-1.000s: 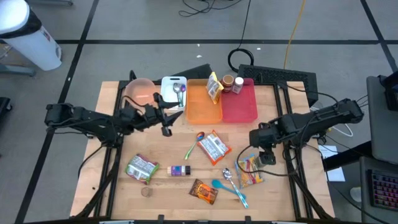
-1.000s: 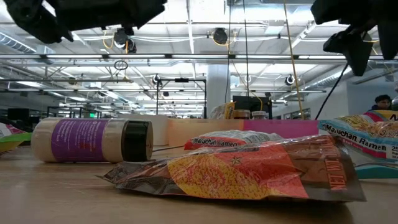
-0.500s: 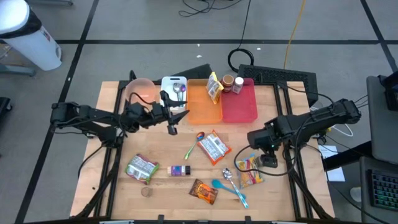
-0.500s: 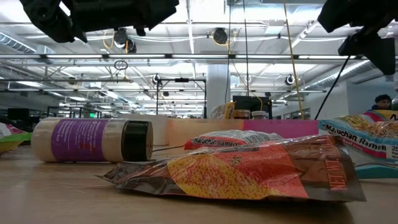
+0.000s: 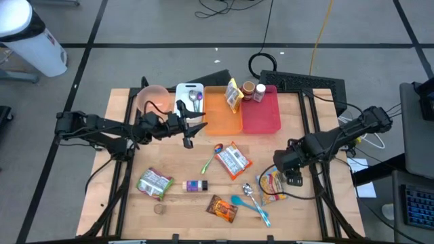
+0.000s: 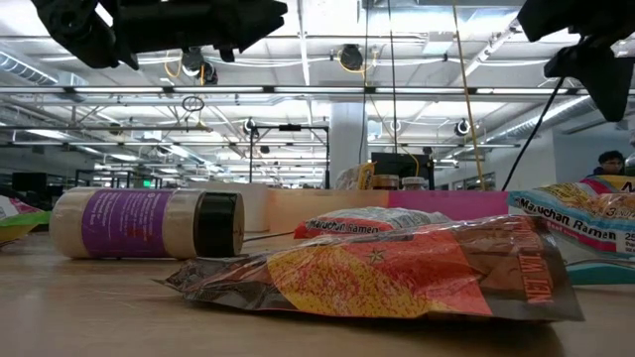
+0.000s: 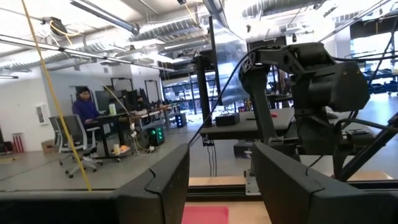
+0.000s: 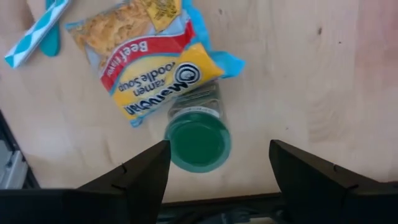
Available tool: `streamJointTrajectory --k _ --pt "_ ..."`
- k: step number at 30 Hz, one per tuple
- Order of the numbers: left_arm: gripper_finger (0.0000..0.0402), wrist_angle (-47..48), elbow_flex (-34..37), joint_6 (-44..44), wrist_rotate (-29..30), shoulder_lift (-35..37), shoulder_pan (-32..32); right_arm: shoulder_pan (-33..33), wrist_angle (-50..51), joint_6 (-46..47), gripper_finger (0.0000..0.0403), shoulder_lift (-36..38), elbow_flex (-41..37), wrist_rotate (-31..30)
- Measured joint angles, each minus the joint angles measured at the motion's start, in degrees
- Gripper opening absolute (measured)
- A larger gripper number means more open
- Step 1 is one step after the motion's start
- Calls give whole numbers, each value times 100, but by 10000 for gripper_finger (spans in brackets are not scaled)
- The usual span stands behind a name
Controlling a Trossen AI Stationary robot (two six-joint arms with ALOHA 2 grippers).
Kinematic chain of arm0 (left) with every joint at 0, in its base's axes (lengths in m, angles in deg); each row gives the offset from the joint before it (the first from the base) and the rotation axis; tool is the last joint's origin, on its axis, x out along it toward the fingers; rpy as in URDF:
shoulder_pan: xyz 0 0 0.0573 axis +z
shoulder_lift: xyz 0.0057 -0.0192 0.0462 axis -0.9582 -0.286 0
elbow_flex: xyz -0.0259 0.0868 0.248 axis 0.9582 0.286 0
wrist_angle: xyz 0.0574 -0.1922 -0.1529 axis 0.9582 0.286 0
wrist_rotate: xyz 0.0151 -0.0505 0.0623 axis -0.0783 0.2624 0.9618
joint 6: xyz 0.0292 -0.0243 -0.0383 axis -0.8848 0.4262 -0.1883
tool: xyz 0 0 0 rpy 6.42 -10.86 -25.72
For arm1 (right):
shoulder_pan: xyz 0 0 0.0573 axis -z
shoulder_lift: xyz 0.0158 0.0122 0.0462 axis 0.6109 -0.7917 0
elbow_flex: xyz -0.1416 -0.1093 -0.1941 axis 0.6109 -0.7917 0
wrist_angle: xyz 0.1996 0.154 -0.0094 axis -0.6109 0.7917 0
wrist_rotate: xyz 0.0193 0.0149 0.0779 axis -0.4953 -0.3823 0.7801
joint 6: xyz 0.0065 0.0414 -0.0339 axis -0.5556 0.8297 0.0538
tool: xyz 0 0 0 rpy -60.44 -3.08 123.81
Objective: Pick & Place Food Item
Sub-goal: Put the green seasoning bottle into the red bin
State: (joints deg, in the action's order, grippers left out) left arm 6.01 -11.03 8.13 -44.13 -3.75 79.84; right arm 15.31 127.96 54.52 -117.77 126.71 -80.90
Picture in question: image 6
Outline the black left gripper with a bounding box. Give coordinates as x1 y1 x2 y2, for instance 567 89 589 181
116 0 289 68

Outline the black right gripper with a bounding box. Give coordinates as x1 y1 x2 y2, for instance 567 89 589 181
515 0 635 123

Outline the brown spice jar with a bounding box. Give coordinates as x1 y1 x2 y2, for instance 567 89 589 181
371 174 401 191

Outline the green pink ramen pack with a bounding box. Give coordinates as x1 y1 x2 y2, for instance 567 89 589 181
0 194 53 244

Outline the person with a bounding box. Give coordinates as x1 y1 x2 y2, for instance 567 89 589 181
586 150 627 179

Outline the white building column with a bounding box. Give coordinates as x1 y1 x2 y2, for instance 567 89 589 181
329 101 369 190

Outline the yellow red snack packet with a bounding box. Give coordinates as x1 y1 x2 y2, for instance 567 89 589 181
508 173 635 260

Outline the orange plastic bin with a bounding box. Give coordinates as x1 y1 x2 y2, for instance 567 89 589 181
267 188 391 239

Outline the large black monitor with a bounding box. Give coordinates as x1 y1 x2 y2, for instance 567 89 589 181
370 151 436 191

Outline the pink plastic bin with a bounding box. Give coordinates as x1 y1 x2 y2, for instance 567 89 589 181
388 189 512 223

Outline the orange Maruchan ramen pack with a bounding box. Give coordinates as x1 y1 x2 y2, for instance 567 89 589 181
294 206 453 240

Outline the purple label spice jar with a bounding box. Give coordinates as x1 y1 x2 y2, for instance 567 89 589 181
49 185 247 261

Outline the brown orange snack bag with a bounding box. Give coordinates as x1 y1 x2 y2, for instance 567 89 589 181
154 212 585 322

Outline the silver air duct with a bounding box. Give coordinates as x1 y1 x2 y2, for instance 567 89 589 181
0 49 88 103
488 93 635 145

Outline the yellow hanging cable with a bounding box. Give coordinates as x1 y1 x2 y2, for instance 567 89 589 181
448 0 486 191

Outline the black metal frame rig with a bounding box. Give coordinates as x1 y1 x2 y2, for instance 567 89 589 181
249 123 331 189

